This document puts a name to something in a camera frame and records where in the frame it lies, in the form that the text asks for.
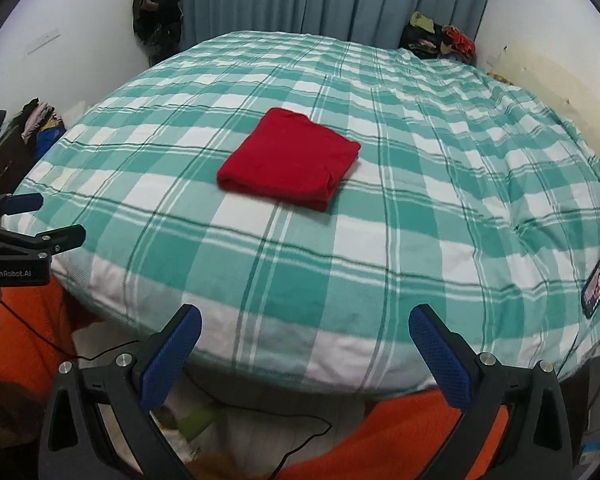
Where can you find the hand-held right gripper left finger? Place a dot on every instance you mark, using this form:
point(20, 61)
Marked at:
point(172, 355)

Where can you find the brown wooden cabinet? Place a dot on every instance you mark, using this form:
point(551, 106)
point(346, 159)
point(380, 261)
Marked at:
point(10, 160)

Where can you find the pile of mixed clothes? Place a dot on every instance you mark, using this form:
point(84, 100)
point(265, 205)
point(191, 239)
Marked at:
point(40, 115)

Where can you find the red knit garment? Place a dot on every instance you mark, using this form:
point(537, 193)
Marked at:
point(290, 160)

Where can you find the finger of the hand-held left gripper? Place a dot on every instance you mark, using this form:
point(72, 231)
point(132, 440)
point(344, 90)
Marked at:
point(22, 202)
point(60, 241)

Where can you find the pile of dark clothes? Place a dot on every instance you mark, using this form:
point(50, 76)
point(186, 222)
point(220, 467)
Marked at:
point(440, 37)

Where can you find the green plaid bed blanket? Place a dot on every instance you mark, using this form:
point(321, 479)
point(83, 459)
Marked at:
point(380, 260)

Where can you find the white cloth under bed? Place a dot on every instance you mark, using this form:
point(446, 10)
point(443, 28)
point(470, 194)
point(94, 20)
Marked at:
point(250, 440)

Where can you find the white wall plate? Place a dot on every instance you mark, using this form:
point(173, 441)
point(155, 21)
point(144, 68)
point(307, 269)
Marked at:
point(43, 43)

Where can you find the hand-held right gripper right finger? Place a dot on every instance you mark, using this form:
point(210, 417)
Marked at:
point(440, 355)

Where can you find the person's orange clothing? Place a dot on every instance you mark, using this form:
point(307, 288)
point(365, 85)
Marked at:
point(30, 340)

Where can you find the smartphone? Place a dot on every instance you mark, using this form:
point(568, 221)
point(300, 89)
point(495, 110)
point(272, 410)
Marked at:
point(595, 287)

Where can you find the dark hanging clothes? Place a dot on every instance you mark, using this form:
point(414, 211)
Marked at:
point(160, 5)

